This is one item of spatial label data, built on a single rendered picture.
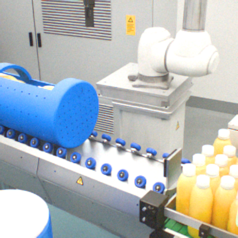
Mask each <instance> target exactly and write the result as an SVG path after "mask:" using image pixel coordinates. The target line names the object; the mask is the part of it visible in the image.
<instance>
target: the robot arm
mask: <svg viewBox="0 0 238 238"><path fill-rule="evenodd" d="M83 4H84V18H85V27H94V26H95V24H94V7H95V0H83ZM206 15H207V0H184V10H183V28H182V29H181V30H180V31H179V32H178V33H177V34H176V37H175V39H173V38H171V35H170V33H169V32H168V31H167V30H166V29H164V28H162V27H153V28H148V29H146V30H145V31H144V33H143V34H142V35H141V38H140V42H139V47H138V73H137V74H128V77H127V78H128V79H129V80H133V81H135V82H133V83H132V87H134V88H151V89H161V90H169V85H170V83H171V81H172V80H173V79H174V77H173V76H172V75H169V73H170V72H171V73H174V74H177V75H182V76H185V77H193V78H198V77H204V76H206V75H209V74H212V73H213V72H214V71H215V69H216V68H217V66H218V62H219V55H218V51H217V49H216V48H215V47H214V46H212V45H211V40H210V35H209V33H208V32H207V31H206V30H205V24H206Z"/></svg>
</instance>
